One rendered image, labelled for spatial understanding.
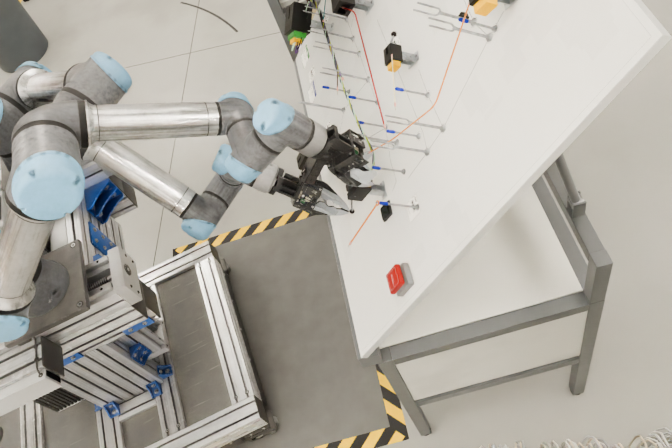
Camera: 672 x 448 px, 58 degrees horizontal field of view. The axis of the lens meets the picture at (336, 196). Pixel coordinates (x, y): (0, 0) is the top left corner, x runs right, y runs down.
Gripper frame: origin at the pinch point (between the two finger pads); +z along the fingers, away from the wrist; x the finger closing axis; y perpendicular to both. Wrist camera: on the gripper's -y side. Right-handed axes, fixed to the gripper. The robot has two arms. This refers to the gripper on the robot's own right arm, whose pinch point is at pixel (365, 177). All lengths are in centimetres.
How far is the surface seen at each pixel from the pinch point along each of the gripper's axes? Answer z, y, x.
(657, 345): 140, 19, -27
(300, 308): 84, -100, 19
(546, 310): 48, 15, -30
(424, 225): 2.7, 10.8, -17.5
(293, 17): -1, -14, 67
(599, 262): 35, 35, -28
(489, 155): -7.8, 33.3, -16.3
